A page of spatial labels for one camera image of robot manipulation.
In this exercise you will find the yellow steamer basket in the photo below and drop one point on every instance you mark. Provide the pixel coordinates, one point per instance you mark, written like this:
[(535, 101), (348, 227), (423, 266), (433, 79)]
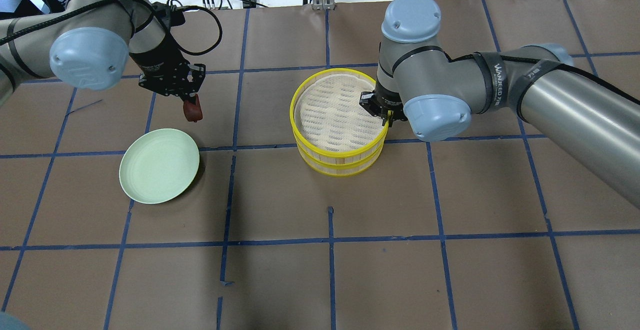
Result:
[(325, 111), (340, 164)]

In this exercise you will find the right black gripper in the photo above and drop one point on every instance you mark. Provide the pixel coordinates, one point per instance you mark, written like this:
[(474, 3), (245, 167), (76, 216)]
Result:
[(386, 101)]

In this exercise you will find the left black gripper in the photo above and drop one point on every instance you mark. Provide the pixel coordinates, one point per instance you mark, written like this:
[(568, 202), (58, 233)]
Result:
[(159, 58)]

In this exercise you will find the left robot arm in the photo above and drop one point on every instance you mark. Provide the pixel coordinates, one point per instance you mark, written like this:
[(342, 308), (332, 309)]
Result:
[(88, 46)]

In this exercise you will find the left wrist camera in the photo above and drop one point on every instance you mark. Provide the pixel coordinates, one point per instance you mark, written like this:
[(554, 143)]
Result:
[(168, 15)]

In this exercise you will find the light green plate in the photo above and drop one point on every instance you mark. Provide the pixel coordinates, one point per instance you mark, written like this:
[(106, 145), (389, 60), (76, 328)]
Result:
[(159, 166)]

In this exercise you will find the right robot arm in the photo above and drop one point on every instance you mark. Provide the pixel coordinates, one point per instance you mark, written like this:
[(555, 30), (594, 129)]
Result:
[(417, 82)]

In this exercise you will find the red-brown bun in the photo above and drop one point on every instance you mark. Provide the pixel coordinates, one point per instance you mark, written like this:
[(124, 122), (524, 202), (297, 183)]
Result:
[(192, 108)]

